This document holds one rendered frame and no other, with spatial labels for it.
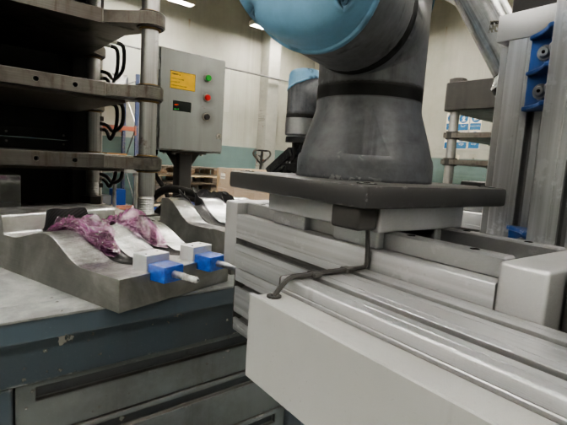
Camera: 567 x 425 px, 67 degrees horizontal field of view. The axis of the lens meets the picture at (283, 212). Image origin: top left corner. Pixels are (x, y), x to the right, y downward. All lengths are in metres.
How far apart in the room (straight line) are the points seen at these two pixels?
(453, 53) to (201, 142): 6.86
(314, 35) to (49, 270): 0.69
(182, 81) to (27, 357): 1.29
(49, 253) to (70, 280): 0.08
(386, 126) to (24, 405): 0.72
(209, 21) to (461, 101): 5.45
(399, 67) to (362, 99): 0.05
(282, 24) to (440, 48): 8.18
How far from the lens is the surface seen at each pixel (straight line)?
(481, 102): 4.92
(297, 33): 0.34
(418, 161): 0.45
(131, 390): 0.93
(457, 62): 8.26
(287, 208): 0.49
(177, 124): 1.82
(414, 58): 0.47
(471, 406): 0.23
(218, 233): 0.98
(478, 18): 1.04
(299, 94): 1.00
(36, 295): 0.85
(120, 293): 0.73
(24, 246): 0.96
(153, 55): 1.66
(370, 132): 0.44
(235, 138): 9.00
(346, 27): 0.34
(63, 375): 0.85
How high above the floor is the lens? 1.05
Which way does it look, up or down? 7 degrees down
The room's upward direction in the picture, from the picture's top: 4 degrees clockwise
